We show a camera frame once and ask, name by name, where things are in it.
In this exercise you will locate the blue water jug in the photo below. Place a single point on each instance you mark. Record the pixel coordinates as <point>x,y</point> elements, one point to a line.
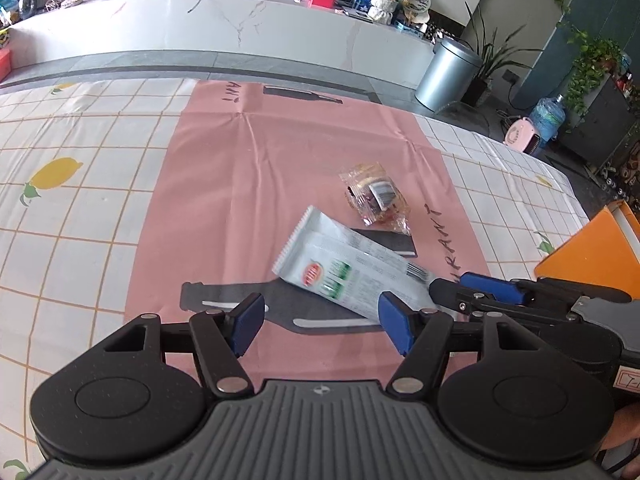
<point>547,119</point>

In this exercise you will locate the white marble counter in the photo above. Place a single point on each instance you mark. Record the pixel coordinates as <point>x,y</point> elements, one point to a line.
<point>200,25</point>

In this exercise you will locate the hanging green vine plant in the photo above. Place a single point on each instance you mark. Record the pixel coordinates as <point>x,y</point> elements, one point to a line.
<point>590,67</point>

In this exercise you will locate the potted plant in black pot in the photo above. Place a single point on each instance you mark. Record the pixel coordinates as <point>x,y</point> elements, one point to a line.
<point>487,65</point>

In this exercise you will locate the pink fan heater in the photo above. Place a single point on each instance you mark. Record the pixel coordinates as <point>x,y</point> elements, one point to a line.
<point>522,134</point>

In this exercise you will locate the round glass side table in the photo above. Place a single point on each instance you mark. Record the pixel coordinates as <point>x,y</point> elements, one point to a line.
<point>465,117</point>

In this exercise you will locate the pink and white checked tablecloth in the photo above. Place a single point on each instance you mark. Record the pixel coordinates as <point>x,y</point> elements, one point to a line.
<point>250,160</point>

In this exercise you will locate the person's right hand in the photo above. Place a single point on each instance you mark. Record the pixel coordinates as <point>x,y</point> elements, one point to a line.
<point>627,430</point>

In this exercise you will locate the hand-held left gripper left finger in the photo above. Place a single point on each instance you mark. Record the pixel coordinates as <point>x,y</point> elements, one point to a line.
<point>247,317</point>

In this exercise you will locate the dark grey cabinet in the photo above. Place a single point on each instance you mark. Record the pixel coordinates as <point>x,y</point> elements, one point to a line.
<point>602,125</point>

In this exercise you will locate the grey metal trash can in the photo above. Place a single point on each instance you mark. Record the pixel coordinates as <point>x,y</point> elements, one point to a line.
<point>447,77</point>

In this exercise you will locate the orange and white box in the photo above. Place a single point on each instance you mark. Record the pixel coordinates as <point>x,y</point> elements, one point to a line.
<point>585,255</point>

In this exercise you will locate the clear orange candy packet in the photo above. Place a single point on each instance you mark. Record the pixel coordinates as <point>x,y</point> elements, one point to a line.
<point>372,195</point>

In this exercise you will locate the white green label snack packet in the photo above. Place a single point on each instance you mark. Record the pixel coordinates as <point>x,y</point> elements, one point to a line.
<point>325,260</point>

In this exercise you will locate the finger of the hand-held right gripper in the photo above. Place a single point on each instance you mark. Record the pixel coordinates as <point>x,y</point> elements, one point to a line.
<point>450,297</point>
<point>490,282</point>

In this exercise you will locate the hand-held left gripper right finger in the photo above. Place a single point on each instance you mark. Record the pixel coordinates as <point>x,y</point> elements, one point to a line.
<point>395,320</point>

